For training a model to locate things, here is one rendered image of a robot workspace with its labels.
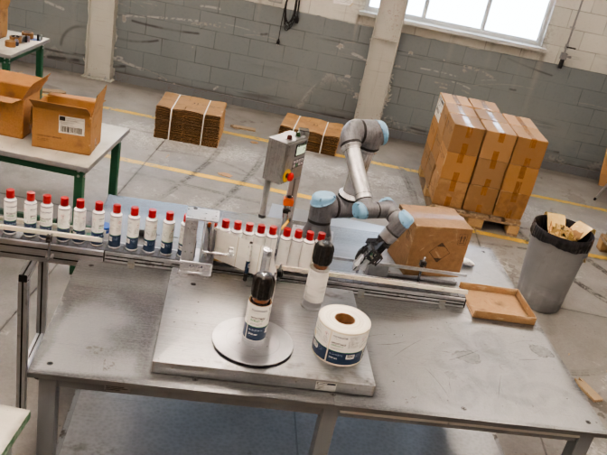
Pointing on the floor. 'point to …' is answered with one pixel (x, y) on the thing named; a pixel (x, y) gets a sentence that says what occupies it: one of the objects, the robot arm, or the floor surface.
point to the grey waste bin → (547, 275)
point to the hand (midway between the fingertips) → (354, 267)
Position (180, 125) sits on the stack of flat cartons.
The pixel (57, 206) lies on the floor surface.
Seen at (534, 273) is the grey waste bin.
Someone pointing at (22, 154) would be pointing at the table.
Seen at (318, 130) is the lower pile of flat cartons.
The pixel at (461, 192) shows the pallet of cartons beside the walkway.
